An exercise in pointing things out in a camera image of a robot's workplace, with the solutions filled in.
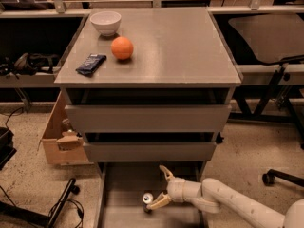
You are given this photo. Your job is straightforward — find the grey drawer cabinet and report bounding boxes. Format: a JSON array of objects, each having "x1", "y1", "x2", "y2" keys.
[{"x1": 53, "y1": 7, "x2": 243, "y2": 228}]

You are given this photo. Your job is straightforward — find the grey drawer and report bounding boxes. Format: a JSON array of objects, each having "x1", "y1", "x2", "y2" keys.
[
  {"x1": 94, "y1": 162, "x2": 209, "y2": 228},
  {"x1": 66, "y1": 104, "x2": 231, "y2": 133},
  {"x1": 84, "y1": 142, "x2": 216, "y2": 162}
]

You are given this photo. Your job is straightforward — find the orange fruit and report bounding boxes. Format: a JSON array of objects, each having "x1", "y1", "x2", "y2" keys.
[{"x1": 111, "y1": 36, "x2": 134, "y2": 60}]

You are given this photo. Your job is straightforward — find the grey middle drawer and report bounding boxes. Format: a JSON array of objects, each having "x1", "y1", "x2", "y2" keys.
[{"x1": 84, "y1": 142, "x2": 216, "y2": 162}]

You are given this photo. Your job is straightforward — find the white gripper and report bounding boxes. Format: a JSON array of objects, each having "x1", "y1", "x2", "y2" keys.
[{"x1": 147, "y1": 165, "x2": 202, "y2": 210}]

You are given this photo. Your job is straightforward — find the grey top drawer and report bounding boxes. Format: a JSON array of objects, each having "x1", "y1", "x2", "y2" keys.
[{"x1": 66, "y1": 104, "x2": 231, "y2": 133}]

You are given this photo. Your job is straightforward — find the black chair wheel leg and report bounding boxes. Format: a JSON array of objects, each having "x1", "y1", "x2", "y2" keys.
[{"x1": 262, "y1": 169, "x2": 304, "y2": 187}]

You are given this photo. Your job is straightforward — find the redbull can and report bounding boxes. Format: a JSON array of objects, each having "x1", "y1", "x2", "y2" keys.
[{"x1": 142, "y1": 193, "x2": 154, "y2": 214}]

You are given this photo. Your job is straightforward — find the grey bottom drawer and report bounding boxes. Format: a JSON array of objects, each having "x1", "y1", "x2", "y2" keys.
[{"x1": 94, "y1": 162, "x2": 209, "y2": 228}]

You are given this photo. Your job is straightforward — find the black office chair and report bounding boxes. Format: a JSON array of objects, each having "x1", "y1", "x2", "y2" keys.
[{"x1": 227, "y1": 13, "x2": 304, "y2": 150}]

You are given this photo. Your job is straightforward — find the wooden box on floor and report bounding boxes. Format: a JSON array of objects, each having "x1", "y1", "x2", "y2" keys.
[{"x1": 42, "y1": 94, "x2": 89, "y2": 165}]

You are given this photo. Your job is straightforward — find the black headphones on shelf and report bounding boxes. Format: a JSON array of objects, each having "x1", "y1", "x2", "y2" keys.
[{"x1": 0, "y1": 53, "x2": 60, "y2": 76}]

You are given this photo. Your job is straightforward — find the black stand with cables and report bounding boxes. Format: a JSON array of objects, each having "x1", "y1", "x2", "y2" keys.
[{"x1": 0, "y1": 178, "x2": 85, "y2": 228}]

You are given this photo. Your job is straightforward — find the black case on floor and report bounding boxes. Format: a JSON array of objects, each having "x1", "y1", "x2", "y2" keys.
[{"x1": 0, "y1": 127, "x2": 16, "y2": 170}]

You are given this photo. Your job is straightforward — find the dark blue snack bar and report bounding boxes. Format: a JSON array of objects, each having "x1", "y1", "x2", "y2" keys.
[{"x1": 76, "y1": 54, "x2": 107, "y2": 76}]

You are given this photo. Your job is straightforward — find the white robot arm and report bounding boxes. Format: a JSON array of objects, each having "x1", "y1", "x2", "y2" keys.
[{"x1": 142, "y1": 165, "x2": 304, "y2": 228}]

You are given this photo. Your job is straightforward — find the white ceramic bowl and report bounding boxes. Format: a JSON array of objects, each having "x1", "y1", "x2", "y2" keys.
[{"x1": 90, "y1": 11, "x2": 122, "y2": 36}]

